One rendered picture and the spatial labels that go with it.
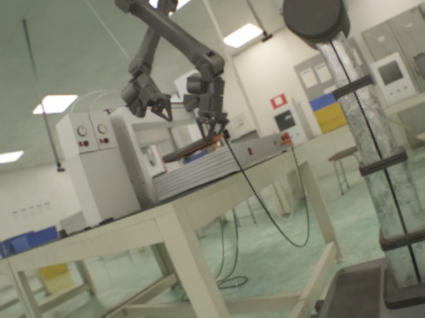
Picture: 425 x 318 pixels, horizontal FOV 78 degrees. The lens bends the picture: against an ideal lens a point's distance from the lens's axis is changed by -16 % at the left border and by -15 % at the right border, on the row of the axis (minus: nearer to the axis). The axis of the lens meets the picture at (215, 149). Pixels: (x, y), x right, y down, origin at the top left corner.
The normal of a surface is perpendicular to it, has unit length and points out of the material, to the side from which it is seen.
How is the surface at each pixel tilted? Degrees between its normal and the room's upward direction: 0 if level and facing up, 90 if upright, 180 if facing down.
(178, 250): 90
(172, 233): 90
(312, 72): 90
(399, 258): 90
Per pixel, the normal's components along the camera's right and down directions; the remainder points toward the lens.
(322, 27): -0.49, 0.12
